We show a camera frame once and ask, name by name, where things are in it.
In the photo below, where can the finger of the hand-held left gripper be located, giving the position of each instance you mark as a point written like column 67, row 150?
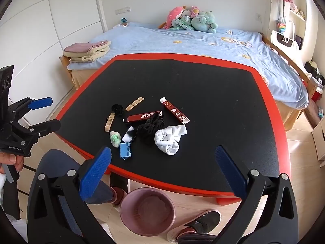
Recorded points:
column 40, row 103
column 45, row 127

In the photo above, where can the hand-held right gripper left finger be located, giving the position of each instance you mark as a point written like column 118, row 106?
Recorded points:
column 96, row 172

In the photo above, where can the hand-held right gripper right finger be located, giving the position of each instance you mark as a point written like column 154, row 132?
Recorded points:
column 229, row 172

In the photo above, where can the blue plastic clip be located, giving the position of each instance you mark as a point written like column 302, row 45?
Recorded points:
column 125, row 151

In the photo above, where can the black and white wrapper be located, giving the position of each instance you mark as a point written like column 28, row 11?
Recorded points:
column 127, row 137

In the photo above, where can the notched wooden strip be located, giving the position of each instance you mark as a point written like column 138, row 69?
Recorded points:
column 134, row 104
column 109, row 123

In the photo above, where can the pink waste bin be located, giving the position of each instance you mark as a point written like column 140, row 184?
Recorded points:
column 147, row 208

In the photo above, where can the black hair scrunchie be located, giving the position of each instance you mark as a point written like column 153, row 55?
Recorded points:
column 117, row 109

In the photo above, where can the black mesh cloth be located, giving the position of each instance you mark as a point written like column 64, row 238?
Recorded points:
column 148, row 129

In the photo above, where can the white sock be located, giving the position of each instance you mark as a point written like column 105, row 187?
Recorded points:
column 167, row 138

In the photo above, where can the red packet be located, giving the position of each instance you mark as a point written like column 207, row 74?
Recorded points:
column 142, row 117

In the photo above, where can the dark red tube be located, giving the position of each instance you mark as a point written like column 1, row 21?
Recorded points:
column 174, row 110

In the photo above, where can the person's left hand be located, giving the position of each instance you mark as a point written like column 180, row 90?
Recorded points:
column 11, row 160

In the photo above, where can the left dark slipper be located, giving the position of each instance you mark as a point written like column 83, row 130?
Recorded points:
column 119, row 195

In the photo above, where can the dark slipper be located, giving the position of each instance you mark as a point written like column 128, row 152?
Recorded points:
column 203, row 221
column 119, row 195

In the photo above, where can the person's left leg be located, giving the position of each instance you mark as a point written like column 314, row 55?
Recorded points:
column 61, row 157

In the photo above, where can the right dark slipper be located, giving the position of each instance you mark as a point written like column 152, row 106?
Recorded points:
column 203, row 221

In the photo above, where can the pink folded cloth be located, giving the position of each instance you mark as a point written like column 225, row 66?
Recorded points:
column 78, row 47

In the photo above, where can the white wardrobe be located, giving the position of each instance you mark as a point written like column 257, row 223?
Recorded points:
column 50, row 30

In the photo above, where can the red and black table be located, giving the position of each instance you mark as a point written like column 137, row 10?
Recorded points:
column 203, row 94

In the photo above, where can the cardboard box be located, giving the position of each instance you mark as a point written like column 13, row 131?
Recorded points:
column 318, row 139

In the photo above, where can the red box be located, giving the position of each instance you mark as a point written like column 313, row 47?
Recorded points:
column 316, row 94

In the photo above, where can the small blue clock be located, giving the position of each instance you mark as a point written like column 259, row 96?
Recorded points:
column 123, row 20

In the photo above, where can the bed with blue sheet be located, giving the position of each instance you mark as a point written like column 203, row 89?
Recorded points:
column 203, row 45

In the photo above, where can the black bag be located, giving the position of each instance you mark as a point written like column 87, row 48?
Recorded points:
column 311, row 70

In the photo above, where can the white tote bag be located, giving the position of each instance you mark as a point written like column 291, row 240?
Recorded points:
column 283, row 40

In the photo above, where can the teal plush toy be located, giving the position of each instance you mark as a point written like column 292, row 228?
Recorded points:
column 203, row 20

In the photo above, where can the rainbow bag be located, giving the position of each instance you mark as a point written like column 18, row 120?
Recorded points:
column 282, row 26

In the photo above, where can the striped green plush toy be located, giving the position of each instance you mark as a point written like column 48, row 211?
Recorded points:
column 181, row 22

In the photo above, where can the pink plush toy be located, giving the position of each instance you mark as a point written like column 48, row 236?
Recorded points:
column 175, row 14

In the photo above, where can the small pink flower plush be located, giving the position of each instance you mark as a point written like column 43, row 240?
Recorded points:
column 195, row 10

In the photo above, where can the white shelf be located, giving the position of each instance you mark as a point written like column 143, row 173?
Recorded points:
column 297, row 15

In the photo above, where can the wide white wall socket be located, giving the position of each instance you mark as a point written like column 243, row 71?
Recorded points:
column 123, row 10

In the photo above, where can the wooden bed frame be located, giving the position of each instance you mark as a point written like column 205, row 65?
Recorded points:
column 287, row 56

